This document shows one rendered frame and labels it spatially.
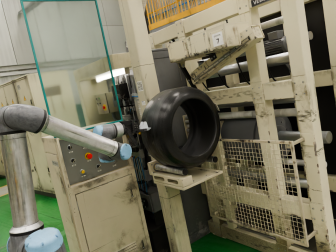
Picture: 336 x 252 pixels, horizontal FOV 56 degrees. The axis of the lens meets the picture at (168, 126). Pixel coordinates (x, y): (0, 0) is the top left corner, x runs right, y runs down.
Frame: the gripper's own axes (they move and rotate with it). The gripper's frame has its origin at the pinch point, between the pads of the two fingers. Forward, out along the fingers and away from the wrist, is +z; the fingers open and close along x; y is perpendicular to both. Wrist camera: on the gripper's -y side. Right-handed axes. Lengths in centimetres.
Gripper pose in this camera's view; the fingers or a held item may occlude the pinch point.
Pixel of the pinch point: (149, 129)
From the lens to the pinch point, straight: 206.1
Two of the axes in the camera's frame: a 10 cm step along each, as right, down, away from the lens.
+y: -1.0, -9.9, -0.6
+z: 8.1, -1.1, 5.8
